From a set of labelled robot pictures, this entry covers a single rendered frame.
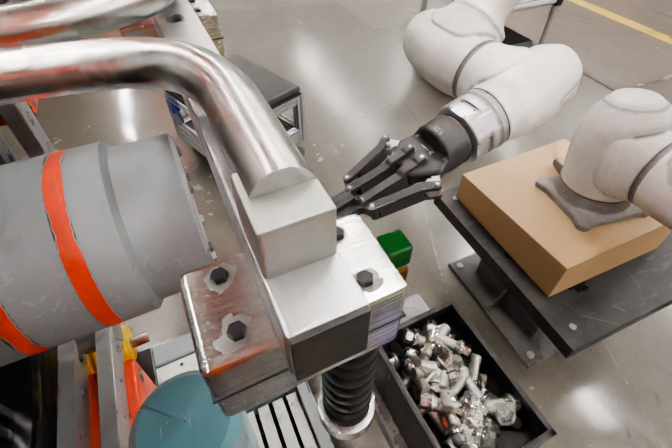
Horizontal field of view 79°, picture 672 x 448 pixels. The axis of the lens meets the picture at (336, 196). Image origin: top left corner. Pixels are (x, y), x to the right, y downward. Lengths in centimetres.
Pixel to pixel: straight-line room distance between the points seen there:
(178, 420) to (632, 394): 119
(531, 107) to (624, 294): 64
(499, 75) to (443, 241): 93
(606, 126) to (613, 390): 71
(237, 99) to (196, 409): 28
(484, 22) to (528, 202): 52
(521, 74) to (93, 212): 52
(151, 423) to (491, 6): 68
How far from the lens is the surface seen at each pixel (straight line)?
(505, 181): 113
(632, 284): 117
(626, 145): 97
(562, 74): 65
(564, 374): 133
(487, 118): 58
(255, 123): 16
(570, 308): 106
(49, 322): 33
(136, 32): 44
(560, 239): 102
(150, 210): 30
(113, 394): 57
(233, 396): 19
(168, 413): 40
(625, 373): 141
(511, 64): 63
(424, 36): 72
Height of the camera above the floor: 110
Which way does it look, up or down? 44 degrees down
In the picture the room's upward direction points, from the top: straight up
